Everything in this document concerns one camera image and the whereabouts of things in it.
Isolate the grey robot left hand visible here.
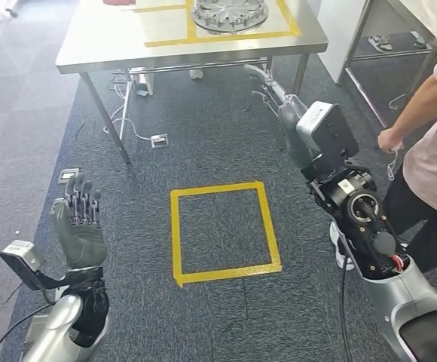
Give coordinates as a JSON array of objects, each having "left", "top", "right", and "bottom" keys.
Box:
[{"left": 51, "top": 173, "right": 108, "bottom": 271}]

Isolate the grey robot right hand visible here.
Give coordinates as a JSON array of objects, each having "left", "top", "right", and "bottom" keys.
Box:
[{"left": 242, "top": 63, "right": 315, "bottom": 171}]

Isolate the silver plastic wheel hubcap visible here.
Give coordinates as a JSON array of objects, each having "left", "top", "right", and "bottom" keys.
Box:
[{"left": 191, "top": 0, "right": 270, "bottom": 35}]

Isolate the steel workbench table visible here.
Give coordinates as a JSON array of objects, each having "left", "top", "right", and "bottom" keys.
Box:
[{"left": 55, "top": 0, "right": 330, "bottom": 166}]

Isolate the white partition panel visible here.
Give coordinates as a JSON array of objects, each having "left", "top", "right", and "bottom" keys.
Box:
[{"left": 318, "top": 0, "right": 370, "bottom": 84}]

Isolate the yellow floor tape square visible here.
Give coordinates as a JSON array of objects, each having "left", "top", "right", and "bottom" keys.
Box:
[{"left": 170, "top": 180, "right": 283, "bottom": 290}]

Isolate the grey sandal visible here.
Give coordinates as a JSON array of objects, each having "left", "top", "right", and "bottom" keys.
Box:
[
  {"left": 410, "top": 30, "right": 429, "bottom": 50},
  {"left": 367, "top": 35, "right": 393, "bottom": 54}
]

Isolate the person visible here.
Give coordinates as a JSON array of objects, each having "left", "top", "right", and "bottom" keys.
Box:
[{"left": 330, "top": 25, "right": 437, "bottom": 273}]

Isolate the white power adapter box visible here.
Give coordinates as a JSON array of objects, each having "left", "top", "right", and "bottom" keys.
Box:
[{"left": 130, "top": 67, "right": 156, "bottom": 97}]

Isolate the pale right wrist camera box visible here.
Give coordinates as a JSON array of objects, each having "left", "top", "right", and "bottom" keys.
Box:
[{"left": 295, "top": 101, "right": 359, "bottom": 176}]

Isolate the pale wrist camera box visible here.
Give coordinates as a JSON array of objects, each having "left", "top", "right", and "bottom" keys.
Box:
[
  {"left": 295, "top": 101, "right": 359, "bottom": 176},
  {"left": 0, "top": 241, "right": 68, "bottom": 292}
]

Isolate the white cord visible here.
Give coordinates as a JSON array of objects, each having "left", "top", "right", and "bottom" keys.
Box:
[{"left": 387, "top": 145, "right": 402, "bottom": 182}]

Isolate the white cable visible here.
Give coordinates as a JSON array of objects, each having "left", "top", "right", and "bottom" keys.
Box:
[{"left": 103, "top": 84, "right": 153, "bottom": 143}]

